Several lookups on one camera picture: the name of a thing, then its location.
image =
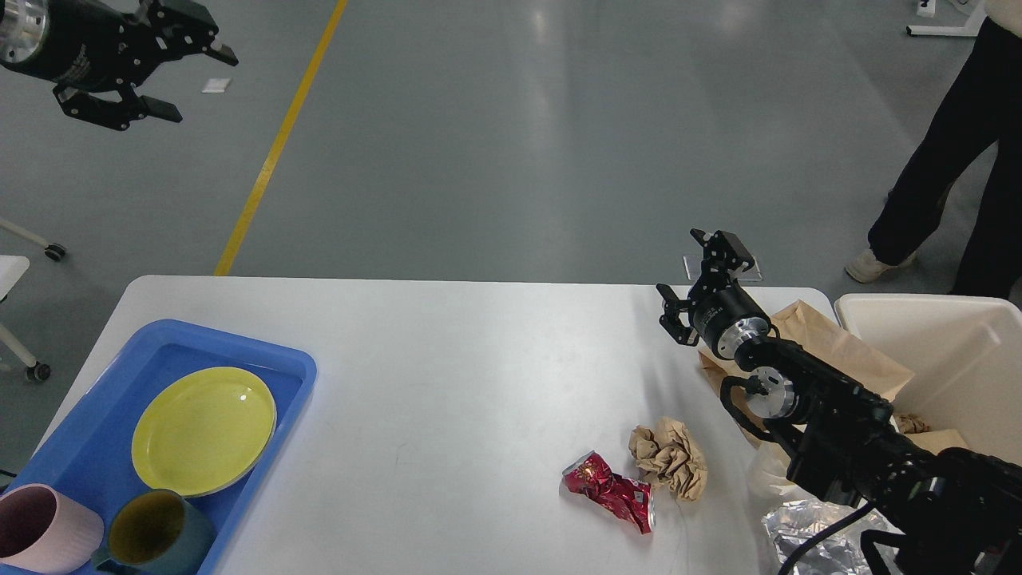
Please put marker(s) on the yellow plastic plate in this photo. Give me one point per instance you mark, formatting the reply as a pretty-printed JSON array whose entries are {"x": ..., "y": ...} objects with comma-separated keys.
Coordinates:
[{"x": 204, "y": 432}]

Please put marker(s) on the pale green plate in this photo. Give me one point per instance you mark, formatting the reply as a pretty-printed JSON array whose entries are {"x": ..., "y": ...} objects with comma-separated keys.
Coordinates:
[{"x": 259, "y": 467}]

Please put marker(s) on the crushed red can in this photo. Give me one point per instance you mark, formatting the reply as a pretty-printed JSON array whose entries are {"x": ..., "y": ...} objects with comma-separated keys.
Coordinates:
[{"x": 627, "y": 499}]

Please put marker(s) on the person in black trousers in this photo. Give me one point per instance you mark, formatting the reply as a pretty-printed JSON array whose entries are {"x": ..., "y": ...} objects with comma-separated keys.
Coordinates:
[{"x": 981, "y": 109}]

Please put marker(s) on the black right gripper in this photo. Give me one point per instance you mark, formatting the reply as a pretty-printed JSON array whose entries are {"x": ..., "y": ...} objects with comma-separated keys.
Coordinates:
[{"x": 718, "y": 310}]

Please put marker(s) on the teal mug yellow inside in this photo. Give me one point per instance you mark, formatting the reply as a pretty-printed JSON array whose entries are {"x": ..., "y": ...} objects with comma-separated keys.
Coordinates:
[{"x": 156, "y": 533}]

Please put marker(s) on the white caster leg left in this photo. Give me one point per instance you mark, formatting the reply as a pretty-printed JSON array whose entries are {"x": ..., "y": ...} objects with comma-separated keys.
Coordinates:
[{"x": 54, "y": 251}]

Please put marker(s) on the beige plastic bin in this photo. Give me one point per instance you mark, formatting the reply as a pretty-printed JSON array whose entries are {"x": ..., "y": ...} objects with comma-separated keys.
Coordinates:
[{"x": 965, "y": 355}]

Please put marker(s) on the blue plastic tray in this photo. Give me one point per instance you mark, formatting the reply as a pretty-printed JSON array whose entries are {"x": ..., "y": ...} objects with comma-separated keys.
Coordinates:
[{"x": 88, "y": 455}]

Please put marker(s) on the pink ribbed cup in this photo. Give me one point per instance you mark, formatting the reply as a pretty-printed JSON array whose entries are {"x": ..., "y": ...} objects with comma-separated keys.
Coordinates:
[{"x": 46, "y": 532}]

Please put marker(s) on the crumpled brown paper ball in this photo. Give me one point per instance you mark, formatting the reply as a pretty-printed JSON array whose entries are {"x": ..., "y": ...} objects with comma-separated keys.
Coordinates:
[{"x": 669, "y": 457}]

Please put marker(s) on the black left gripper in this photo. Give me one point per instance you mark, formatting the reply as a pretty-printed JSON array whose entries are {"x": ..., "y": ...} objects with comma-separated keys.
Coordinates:
[{"x": 88, "y": 45}]

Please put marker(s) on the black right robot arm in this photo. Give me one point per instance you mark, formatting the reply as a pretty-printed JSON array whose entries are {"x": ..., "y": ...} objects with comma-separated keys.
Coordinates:
[{"x": 956, "y": 512}]

